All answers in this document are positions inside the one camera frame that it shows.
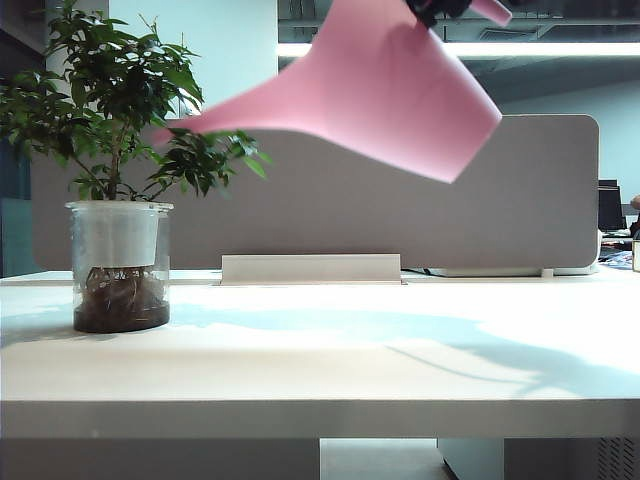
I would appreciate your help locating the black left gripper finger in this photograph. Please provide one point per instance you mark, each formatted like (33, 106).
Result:
(422, 12)

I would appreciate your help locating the clear glass plant jar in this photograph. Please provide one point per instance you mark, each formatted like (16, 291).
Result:
(75, 260)

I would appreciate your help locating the small beige box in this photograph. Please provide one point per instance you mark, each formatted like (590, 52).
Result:
(636, 255)

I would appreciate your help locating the green leafy plant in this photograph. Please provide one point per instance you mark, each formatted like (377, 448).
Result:
(115, 75)

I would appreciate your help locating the pink plastic watering can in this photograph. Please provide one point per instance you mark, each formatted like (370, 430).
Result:
(375, 100)

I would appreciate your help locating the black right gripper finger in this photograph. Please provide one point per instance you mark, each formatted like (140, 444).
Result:
(454, 6)

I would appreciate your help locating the grey desk partition screen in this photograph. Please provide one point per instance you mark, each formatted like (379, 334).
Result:
(350, 215)

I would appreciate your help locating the grey under-desk cabinet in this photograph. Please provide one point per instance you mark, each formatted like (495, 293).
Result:
(550, 460)

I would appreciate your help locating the long ceiling light strip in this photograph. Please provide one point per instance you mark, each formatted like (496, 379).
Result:
(550, 49)

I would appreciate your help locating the white inner plant pot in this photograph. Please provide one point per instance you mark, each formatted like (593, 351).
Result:
(120, 235)

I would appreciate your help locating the black computer monitor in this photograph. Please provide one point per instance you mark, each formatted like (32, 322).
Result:
(610, 210)

